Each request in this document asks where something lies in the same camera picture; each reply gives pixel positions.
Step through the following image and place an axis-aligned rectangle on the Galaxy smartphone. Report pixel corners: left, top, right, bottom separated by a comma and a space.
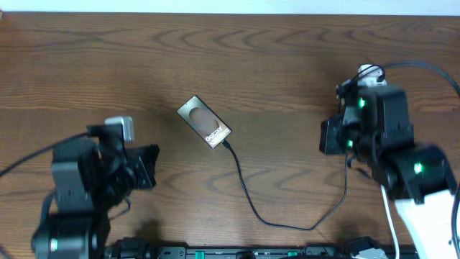
177, 95, 232, 149

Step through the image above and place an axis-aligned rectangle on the black USB charging cable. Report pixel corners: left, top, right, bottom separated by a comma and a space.
221, 64, 386, 232

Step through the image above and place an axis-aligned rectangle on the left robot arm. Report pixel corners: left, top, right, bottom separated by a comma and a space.
31, 139, 160, 258

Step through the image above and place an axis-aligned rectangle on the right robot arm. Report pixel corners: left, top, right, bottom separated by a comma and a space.
319, 83, 459, 258

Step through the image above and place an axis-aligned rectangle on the white USB charger plug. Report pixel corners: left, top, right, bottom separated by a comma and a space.
358, 77, 387, 88

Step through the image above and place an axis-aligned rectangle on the white power strip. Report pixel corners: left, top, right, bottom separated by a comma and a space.
357, 64, 386, 85

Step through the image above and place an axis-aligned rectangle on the white power strip cord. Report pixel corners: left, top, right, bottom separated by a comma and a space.
379, 185, 400, 259

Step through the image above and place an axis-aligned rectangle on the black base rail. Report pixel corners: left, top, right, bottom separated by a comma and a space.
103, 237, 419, 259

